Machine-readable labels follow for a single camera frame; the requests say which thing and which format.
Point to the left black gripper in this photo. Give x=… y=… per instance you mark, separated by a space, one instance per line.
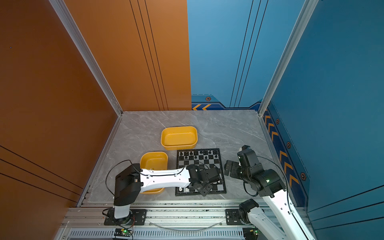
x=205 y=192

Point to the yellow tray with black pieces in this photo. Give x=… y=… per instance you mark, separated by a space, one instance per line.
x=179 y=138

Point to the left green circuit board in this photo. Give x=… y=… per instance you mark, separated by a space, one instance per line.
x=123 y=234

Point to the black white chess board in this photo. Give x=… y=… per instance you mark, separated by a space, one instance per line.
x=204 y=158

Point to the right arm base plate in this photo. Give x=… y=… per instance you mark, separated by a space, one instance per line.
x=236 y=217

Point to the right green circuit board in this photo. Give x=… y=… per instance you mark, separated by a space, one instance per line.
x=251 y=234

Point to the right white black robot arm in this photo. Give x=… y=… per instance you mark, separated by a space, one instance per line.
x=270 y=187

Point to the green circuit board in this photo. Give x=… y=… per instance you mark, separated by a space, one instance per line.
x=123 y=234
x=251 y=234

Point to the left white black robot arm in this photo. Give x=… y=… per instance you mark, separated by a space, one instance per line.
x=133 y=180

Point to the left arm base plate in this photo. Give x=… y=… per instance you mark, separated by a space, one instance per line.
x=137 y=217

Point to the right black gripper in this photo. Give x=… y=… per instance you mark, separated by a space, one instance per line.
x=234 y=166

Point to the yellow tray with white pieces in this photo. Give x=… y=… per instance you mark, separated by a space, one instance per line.
x=157 y=161

